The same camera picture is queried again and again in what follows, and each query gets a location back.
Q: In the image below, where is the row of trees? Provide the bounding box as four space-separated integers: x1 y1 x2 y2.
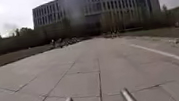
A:
0 18 75 57

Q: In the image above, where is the grass area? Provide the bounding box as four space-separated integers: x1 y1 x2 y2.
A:
118 24 179 51
0 42 63 72

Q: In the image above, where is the grey concrete slab pavement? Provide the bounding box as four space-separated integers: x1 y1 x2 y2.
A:
0 25 179 101

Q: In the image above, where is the white painted line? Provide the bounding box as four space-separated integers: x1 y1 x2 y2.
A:
128 36 179 79

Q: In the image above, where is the large curved office building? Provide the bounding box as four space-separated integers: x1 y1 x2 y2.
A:
29 0 164 45

